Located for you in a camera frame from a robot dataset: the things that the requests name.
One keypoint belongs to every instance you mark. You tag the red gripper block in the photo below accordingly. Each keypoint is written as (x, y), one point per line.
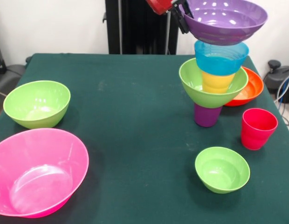
(160, 5)

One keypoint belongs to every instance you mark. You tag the orange-red plastic bowl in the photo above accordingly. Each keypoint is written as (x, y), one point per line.
(251, 91)

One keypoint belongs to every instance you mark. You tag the small green plastic bowl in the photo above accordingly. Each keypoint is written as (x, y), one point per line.
(221, 172)

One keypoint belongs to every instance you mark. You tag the purple plastic cup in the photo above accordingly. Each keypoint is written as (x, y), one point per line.
(206, 116)

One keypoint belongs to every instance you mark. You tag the blue plastic bowl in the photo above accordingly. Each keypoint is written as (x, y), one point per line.
(216, 65)

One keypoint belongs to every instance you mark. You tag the large pink plastic bowl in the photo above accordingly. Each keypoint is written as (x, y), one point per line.
(42, 172)

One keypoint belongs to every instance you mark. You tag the black chair base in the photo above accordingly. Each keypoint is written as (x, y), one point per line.
(275, 74)
(9, 77)

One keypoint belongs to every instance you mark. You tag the red plastic cup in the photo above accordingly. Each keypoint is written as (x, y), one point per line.
(256, 133)

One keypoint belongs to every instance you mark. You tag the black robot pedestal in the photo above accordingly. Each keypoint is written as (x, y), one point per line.
(139, 28)

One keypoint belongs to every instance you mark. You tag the purple plastic bowl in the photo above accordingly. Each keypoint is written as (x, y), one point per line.
(223, 30)

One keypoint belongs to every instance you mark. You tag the dark green tablecloth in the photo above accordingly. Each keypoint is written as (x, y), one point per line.
(144, 112)

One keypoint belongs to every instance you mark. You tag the yellow plastic cup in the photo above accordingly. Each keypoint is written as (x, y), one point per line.
(216, 84)

